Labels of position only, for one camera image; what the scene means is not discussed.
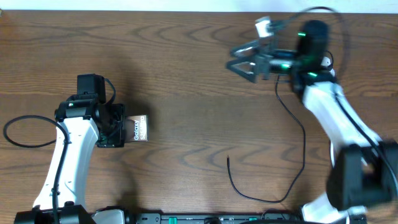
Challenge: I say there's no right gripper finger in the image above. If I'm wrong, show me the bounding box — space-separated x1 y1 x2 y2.
226 59 257 82
229 39 264 58

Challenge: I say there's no black charging cable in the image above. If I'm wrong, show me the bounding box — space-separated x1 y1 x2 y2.
226 74 307 204

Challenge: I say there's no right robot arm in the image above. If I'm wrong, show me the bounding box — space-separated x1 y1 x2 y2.
226 18 397 223

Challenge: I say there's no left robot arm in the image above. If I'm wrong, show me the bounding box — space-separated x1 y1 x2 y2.
14 94 134 223

